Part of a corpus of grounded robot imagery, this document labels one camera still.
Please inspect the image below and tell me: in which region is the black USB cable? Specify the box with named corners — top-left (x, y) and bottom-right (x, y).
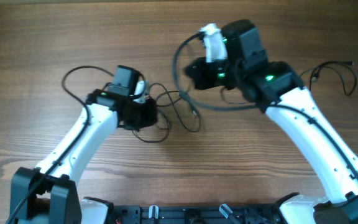
top-left (299, 60), bottom-right (358, 96)

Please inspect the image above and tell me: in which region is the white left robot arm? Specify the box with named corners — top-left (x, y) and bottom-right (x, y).
top-left (7, 89), bottom-right (158, 223)

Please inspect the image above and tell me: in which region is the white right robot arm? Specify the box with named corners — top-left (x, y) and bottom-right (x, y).
top-left (185, 58), bottom-right (358, 223)

